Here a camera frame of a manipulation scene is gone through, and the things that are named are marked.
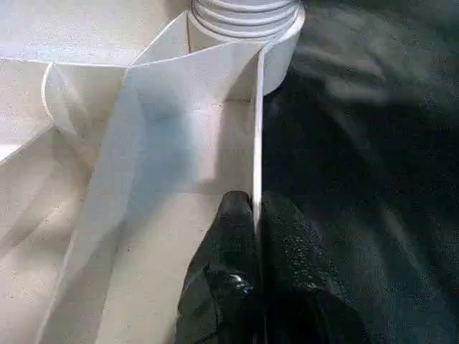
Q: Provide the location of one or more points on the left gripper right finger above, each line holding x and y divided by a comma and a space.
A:
301, 268

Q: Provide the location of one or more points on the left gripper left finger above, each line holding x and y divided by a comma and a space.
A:
222, 268

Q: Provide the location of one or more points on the white plastic table top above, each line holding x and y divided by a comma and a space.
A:
107, 143

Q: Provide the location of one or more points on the white plastic table leg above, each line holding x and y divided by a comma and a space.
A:
244, 18

